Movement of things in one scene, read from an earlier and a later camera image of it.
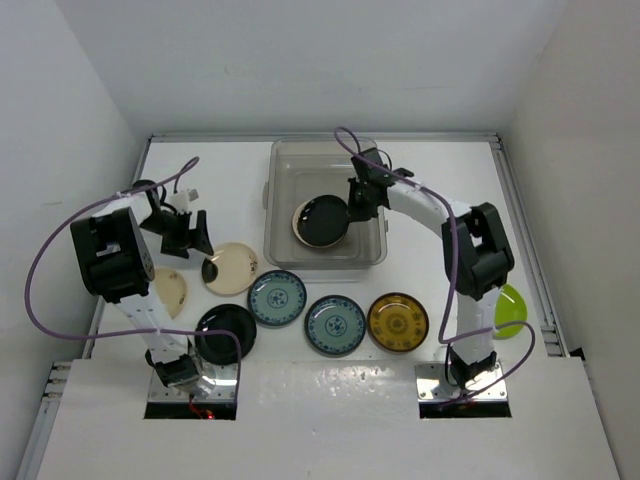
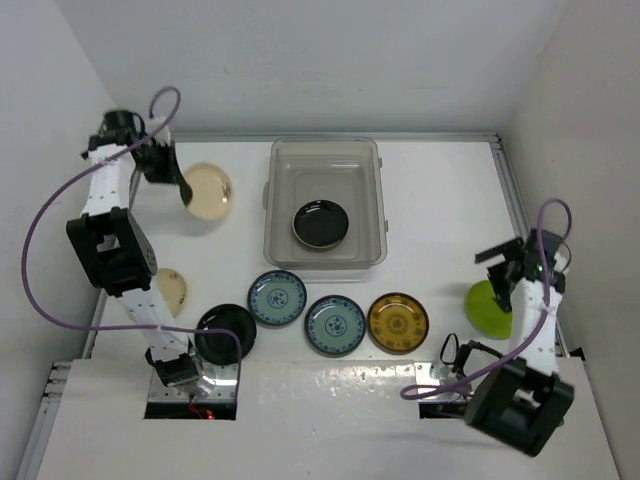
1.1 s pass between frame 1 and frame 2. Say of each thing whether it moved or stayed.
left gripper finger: moved
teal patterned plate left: stayed
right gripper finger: moved
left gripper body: moved
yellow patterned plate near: stayed
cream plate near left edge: stayed
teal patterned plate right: stayed
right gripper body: moved
